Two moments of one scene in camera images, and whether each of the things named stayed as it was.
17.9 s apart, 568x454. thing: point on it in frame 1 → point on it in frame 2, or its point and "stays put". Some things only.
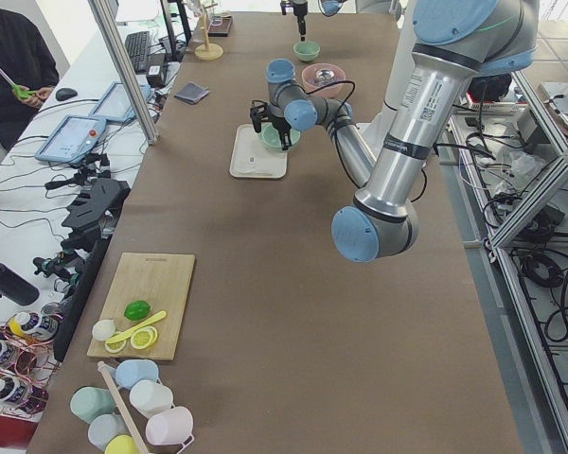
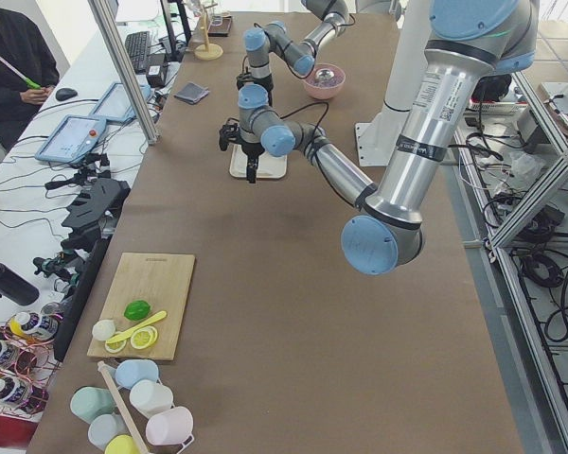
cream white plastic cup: x=150 y=398 stays put
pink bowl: x=321 y=75 stays put
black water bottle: x=3 y=281 stays put
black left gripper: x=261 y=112 → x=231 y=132
